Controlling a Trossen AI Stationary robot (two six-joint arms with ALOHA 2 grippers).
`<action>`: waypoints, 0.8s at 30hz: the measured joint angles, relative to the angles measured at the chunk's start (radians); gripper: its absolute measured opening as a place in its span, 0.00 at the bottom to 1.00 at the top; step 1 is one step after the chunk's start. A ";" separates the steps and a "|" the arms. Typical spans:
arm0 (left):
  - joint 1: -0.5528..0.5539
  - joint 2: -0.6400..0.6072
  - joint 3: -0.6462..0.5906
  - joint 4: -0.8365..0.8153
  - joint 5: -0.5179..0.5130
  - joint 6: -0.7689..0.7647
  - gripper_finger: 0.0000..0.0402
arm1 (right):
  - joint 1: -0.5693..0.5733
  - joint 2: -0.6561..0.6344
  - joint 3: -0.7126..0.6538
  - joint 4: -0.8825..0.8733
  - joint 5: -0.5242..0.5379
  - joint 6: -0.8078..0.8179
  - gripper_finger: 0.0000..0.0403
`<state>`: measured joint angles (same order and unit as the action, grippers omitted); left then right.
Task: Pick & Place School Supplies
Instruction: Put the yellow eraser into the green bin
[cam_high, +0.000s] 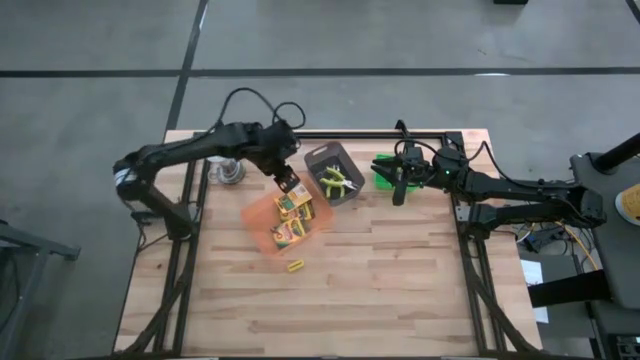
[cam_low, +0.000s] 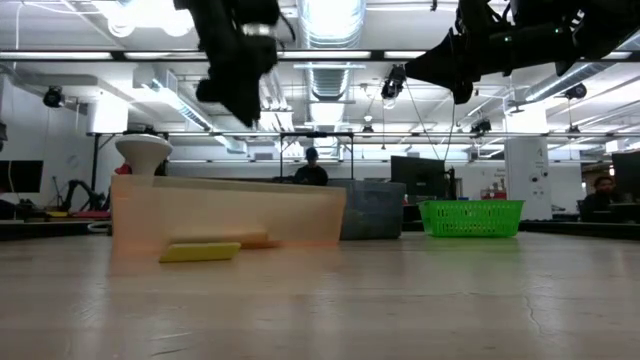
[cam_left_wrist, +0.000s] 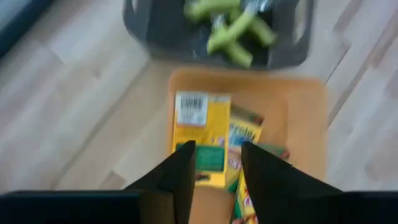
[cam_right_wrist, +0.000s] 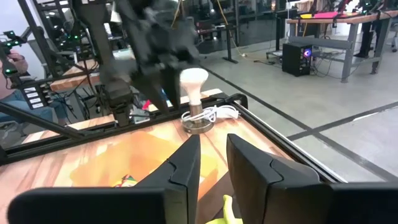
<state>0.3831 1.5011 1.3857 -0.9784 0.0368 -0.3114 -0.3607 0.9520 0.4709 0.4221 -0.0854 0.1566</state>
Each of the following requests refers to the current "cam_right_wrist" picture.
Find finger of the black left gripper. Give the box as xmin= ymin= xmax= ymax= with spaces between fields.
xmin=161 ymin=65 xmax=183 ymax=110
xmin=132 ymin=70 xmax=170 ymax=113

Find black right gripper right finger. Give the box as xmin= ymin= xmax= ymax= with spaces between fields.
xmin=226 ymin=133 xmax=398 ymax=224

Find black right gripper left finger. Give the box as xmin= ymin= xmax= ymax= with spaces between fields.
xmin=7 ymin=134 xmax=201 ymax=224

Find yellow green crayon box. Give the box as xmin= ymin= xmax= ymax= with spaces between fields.
xmin=113 ymin=174 xmax=138 ymax=189

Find pale green block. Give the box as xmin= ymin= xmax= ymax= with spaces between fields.
xmin=205 ymin=194 xmax=244 ymax=224

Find black side desk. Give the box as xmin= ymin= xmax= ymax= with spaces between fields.
xmin=197 ymin=24 xmax=239 ymax=65

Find black panel white labels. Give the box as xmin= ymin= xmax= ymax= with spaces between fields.
xmin=20 ymin=83 xmax=53 ymax=110

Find black computer tower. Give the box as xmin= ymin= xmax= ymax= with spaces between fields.
xmin=281 ymin=42 xmax=313 ymax=78

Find person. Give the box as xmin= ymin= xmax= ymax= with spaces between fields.
xmin=0 ymin=49 xmax=68 ymax=126

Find white coiled cord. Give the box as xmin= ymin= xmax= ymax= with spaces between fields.
xmin=181 ymin=105 xmax=241 ymax=124

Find yellow cable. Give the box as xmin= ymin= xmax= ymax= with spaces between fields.
xmin=216 ymin=0 xmax=248 ymax=58

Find black metal table frame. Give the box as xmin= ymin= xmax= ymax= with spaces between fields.
xmin=0 ymin=92 xmax=348 ymax=185

